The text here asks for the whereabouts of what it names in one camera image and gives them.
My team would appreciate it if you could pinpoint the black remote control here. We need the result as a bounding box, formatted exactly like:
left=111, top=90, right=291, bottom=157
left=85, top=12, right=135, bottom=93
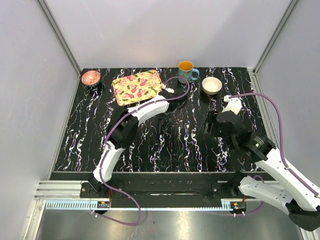
left=157, top=118, right=163, bottom=135

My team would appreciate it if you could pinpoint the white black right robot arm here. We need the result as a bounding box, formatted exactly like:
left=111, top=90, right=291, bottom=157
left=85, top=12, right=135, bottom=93
left=204, top=110, right=320, bottom=232

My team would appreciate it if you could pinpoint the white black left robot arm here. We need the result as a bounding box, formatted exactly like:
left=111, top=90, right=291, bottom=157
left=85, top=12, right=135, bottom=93
left=88, top=88, right=189, bottom=198

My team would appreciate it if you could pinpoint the cream white bowl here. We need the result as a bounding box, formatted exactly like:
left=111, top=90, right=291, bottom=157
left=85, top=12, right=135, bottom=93
left=201, top=76, right=222, bottom=96

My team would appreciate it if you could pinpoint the blue mug yellow inside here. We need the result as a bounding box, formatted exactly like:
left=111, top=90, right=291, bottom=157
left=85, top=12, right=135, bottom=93
left=178, top=60, right=200, bottom=84

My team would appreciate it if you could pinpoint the floral rectangular tray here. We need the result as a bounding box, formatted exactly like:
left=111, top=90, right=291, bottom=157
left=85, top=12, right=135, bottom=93
left=112, top=69, right=163, bottom=107

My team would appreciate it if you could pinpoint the red patterned bowl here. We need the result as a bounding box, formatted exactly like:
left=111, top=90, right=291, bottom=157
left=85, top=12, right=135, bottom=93
left=81, top=70, right=101, bottom=87

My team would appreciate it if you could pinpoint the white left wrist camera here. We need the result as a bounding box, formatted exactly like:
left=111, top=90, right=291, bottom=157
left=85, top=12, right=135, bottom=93
left=162, top=85, right=175, bottom=94

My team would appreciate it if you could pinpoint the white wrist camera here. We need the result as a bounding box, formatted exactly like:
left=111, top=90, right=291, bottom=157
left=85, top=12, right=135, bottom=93
left=162, top=85, right=175, bottom=94
left=221, top=95, right=242, bottom=115

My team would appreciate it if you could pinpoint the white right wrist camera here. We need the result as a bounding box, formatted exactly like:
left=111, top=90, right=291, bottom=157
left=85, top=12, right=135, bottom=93
left=221, top=95, right=242, bottom=115

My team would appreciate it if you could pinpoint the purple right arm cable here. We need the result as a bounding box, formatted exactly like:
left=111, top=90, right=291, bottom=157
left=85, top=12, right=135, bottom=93
left=228, top=92, right=320, bottom=216

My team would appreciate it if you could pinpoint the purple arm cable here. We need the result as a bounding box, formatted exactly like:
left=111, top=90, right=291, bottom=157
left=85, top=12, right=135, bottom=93
left=228, top=92, right=320, bottom=216
left=98, top=76, right=191, bottom=226

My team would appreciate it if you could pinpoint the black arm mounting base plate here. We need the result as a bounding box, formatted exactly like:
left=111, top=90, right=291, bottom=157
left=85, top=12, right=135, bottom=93
left=79, top=172, right=244, bottom=203

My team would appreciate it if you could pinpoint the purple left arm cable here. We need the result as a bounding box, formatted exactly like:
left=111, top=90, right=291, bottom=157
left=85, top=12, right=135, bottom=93
left=98, top=76, right=191, bottom=226

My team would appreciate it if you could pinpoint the slotted aluminium cable duct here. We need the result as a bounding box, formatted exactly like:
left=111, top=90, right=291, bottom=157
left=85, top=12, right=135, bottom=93
left=44, top=198, right=247, bottom=211

